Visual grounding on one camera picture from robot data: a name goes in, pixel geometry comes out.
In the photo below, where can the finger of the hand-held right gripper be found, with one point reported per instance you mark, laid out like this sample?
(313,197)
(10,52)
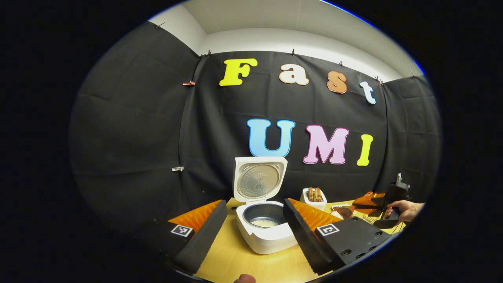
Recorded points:
(367,206)
(375,195)

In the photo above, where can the black backdrop cloth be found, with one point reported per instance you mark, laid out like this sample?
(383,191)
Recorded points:
(125,129)

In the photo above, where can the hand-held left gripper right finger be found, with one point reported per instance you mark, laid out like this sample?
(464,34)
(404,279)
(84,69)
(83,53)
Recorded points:
(302,239)

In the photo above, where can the white toaster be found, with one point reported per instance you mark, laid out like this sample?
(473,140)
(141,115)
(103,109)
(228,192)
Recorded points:
(312,206)

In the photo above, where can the toasted bread slice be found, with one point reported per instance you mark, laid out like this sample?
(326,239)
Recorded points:
(318,194)
(311,194)

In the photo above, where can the white divided grain dish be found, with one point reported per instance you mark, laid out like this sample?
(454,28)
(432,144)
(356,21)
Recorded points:
(335,207)

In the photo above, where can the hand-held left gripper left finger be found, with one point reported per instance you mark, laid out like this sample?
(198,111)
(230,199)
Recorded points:
(206,237)

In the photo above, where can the white rice cooker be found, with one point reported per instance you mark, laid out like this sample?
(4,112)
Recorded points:
(267,243)

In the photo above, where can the brown wooden spoon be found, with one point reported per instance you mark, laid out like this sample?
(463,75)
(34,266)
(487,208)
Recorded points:
(344,212)

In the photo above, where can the white cloth clip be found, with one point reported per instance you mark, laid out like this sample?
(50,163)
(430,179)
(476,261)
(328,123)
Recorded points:
(177,169)

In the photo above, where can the white rice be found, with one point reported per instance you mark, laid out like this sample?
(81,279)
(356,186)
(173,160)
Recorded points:
(265,223)

